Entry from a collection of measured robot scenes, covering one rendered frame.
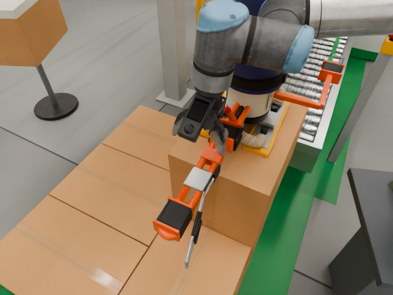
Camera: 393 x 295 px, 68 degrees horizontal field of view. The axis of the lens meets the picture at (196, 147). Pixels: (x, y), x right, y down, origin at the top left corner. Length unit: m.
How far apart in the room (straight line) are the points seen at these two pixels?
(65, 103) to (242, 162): 2.26
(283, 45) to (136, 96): 2.52
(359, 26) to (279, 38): 0.21
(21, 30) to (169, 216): 1.86
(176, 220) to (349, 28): 0.58
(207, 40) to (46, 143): 2.30
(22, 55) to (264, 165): 1.92
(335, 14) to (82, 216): 1.27
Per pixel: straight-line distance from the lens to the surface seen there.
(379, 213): 1.37
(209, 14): 0.57
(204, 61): 0.60
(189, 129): 0.64
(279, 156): 1.13
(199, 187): 0.82
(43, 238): 1.51
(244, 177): 1.04
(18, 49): 2.47
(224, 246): 1.34
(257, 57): 0.58
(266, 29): 0.58
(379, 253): 1.27
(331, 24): 0.72
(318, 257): 2.04
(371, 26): 0.74
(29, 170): 2.60
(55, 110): 3.02
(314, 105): 1.17
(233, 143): 0.94
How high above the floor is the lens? 1.76
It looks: 47 degrees down
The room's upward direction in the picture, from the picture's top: straight up
